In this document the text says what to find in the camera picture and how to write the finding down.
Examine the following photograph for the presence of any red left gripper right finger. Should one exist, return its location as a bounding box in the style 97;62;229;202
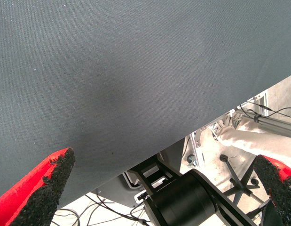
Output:
252;154;291;226

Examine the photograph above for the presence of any aluminium frame profile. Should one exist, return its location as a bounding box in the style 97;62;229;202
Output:
239;93;291;138

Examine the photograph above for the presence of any person's beige trouser leg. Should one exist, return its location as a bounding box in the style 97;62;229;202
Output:
199;116;291;170

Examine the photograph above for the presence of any thin black floor cable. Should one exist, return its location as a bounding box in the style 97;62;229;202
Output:
53;195;150;226

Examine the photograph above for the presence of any dark grey table cloth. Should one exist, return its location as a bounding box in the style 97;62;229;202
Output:
0;0;291;209

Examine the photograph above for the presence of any small white socket box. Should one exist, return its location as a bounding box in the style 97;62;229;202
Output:
134;193;148;203

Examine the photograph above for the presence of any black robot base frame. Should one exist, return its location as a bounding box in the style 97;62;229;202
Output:
126;153;256;226

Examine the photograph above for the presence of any thin black frame cable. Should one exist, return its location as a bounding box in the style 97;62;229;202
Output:
239;101;291;118

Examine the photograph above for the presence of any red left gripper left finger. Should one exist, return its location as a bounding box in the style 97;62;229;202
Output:
0;147;76;226

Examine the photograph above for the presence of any small caster wheel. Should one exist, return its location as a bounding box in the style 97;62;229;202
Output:
187;154;198;167

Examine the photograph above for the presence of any black office chair base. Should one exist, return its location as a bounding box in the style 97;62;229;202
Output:
219;154;286;226

